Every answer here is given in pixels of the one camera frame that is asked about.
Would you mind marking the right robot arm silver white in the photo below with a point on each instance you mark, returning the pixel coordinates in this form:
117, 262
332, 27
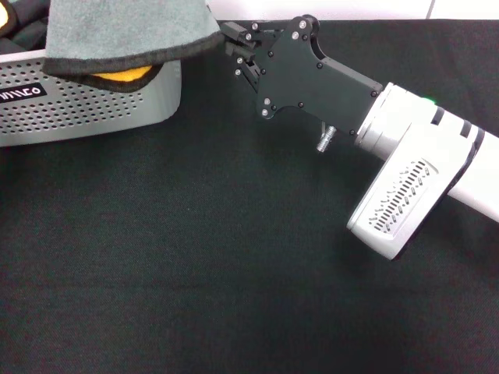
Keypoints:
393, 117

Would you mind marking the grey and yellow towel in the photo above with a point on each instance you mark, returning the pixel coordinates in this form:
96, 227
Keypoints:
124, 27

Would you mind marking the grey perforated storage box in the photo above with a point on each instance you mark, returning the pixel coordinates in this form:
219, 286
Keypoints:
97, 109

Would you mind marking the yellow towel with black trim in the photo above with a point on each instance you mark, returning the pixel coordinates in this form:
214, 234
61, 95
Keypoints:
4, 13

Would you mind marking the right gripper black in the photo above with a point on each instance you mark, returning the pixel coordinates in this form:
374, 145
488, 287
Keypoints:
296, 74

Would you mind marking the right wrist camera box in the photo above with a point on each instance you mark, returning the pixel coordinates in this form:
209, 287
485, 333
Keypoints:
397, 202

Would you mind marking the black cloth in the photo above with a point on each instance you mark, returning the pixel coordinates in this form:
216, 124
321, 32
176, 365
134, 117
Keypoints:
27, 35

